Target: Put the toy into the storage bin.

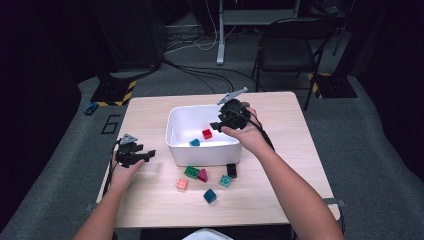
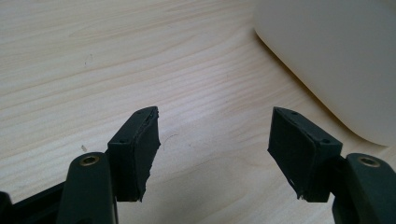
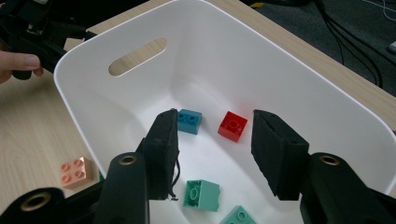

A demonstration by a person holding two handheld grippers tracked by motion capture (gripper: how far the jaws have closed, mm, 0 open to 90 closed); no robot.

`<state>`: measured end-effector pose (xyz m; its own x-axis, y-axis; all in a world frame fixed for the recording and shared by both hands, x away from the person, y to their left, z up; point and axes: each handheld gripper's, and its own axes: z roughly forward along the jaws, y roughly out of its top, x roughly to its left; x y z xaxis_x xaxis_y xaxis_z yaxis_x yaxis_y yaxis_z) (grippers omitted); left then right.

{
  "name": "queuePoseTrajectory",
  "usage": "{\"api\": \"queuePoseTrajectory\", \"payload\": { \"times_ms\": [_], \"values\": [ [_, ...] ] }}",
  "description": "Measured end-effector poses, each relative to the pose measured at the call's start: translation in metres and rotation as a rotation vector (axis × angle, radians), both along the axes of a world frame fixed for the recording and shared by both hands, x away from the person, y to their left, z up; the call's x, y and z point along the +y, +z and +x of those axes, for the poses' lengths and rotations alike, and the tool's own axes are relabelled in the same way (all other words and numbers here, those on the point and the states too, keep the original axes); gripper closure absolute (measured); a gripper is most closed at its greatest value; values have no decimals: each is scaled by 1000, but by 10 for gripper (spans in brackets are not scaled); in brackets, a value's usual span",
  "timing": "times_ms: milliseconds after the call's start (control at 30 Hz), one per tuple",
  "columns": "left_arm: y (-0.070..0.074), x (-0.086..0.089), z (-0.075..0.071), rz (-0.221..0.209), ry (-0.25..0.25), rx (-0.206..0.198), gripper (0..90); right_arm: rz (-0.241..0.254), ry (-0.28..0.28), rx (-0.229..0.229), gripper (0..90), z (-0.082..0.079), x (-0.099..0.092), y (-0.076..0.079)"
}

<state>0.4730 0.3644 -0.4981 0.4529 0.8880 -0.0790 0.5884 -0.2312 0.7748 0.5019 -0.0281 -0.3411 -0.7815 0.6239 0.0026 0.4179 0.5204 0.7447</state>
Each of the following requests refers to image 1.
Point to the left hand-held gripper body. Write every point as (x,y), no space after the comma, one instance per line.
(128,155)

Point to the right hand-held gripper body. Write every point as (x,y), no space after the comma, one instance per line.
(235,115)

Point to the red toy brick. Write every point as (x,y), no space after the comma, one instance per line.
(207,134)

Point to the blue rounded toy brick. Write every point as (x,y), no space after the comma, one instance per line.
(194,143)

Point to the white plastic bin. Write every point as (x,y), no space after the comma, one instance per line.
(200,156)

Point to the salmon toy brick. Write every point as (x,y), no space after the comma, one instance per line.
(181,183)

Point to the black toy brick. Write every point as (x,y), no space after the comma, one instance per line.
(231,170)

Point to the green toy brick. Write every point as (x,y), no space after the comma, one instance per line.
(192,172)

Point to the magenta sloped toy brick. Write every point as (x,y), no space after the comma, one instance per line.
(202,175)

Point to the teal toy brick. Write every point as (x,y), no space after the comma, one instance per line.
(225,180)

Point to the dark blue sloped toy brick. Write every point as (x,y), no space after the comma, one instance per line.
(210,195)

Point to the person's left hand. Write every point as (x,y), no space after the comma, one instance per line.
(121,178)

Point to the person's right hand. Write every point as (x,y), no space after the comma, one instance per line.
(250,138)

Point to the small blue object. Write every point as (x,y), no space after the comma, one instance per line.
(90,108)

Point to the black yellow-striped stand base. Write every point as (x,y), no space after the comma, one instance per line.
(111,91)
(333,86)

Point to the grey metal table clamp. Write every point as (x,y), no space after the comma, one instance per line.
(90,207)
(336,202)

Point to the black folding chair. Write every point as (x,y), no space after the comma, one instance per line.
(286,53)

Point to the person's white shirt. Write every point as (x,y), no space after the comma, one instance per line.
(206,234)

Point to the white desk frame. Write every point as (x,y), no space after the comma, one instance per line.
(220,33)

